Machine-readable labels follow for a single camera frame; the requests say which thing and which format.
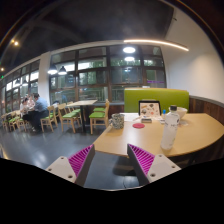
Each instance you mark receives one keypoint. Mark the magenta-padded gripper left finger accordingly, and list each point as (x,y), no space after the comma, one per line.
(60,168)

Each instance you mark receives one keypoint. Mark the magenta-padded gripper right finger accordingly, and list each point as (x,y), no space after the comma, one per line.
(161,166)

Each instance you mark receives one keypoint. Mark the clear plastic water bottle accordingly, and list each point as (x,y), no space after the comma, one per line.
(170,130)

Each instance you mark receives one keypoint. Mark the flat round red coaster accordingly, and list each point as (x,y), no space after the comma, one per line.
(138,125)

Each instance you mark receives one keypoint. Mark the small grey handheld device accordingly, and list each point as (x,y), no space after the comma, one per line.
(146,120)

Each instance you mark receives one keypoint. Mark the small blue-capped white bottle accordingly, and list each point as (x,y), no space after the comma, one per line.
(164,113)

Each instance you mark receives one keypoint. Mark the wooden chairs with green seats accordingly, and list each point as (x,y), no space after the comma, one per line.
(70,115)

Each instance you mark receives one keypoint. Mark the white ceramic bowl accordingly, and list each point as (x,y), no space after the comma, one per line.
(183,112)

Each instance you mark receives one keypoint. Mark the sticker-covered black tablet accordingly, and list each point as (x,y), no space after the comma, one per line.
(149,108)

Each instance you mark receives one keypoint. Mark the person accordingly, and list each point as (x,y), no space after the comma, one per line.
(24,108)
(40,108)

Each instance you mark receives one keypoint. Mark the green speckled ceramic mug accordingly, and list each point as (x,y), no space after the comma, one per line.
(117,121)

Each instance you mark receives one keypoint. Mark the wooden dining table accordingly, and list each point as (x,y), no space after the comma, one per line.
(82,102)

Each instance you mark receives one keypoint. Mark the round pendant ceiling lamps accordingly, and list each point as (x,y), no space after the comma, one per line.
(129,50)

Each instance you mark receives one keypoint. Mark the long linear ceiling light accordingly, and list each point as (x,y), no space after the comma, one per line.
(156,42)

